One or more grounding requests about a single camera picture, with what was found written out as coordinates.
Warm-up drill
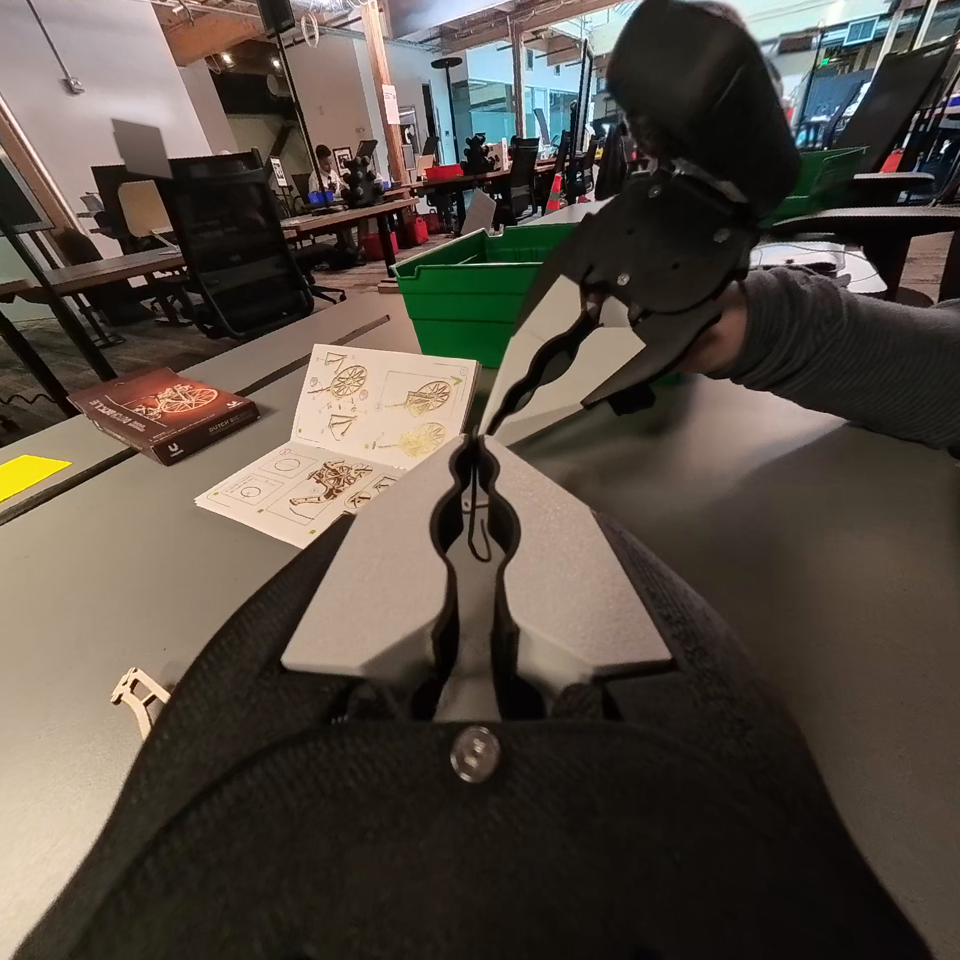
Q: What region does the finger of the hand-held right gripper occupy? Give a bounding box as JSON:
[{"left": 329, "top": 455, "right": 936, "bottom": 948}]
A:
[
  {"left": 491, "top": 298, "right": 648, "bottom": 438},
  {"left": 478, "top": 272, "right": 585, "bottom": 435}
]

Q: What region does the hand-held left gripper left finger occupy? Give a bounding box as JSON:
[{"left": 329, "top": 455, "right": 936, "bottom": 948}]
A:
[{"left": 281, "top": 435, "right": 481, "bottom": 721}]

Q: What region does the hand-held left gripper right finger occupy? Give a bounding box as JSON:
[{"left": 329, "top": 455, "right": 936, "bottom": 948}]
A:
[{"left": 480, "top": 435, "right": 674, "bottom": 721}]

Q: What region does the triangular wooden frame part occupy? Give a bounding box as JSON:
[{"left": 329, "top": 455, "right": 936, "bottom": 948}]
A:
[{"left": 110, "top": 666, "right": 174, "bottom": 740}]

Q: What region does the person's right forearm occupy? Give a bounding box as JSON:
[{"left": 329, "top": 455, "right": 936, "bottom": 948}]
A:
[{"left": 716, "top": 266, "right": 960, "bottom": 451}]

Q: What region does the dark red model kit box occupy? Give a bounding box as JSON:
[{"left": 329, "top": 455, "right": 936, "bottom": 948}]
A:
[{"left": 67, "top": 367, "right": 261, "bottom": 468}]

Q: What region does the person's right hand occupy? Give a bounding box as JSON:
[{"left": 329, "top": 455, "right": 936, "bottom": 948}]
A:
[{"left": 677, "top": 287, "right": 753, "bottom": 378}]

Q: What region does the green plastic bin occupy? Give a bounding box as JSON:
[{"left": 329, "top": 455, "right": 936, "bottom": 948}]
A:
[
  {"left": 765, "top": 146, "right": 871, "bottom": 226},
  {"left": 391, "top": 223, "right": 601, "bottom": 370}
]

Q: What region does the assembly instruction booklet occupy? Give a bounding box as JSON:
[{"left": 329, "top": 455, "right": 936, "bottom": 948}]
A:
[{"left": 195, "top": 343, "right": 481, "bottom": 549}]

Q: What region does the black office chair with armrests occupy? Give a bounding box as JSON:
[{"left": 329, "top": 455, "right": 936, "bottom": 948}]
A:
[{"left": 772, "top": 33, "right": 960, "bottom": 305}]

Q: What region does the black mesh office chair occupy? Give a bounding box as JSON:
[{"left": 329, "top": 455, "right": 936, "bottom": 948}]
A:
[{"left": 153, "top": 150, "right": 316, "bottom": 340}]

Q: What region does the yellow sticky note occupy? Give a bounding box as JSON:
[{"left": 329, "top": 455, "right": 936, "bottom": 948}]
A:
[{"left": 0, "top": 453, "right": 74, "bottom": 505}]

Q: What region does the black light stand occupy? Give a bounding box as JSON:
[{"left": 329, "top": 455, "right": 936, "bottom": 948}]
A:
[{"left": 0, "top": 213, "right": 125, "bottom": 421}]

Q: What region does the brown long desk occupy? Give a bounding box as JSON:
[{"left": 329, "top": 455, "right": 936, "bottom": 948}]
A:
[{"left": 0, "top": 246, "right": 189, "bottom": 361}]

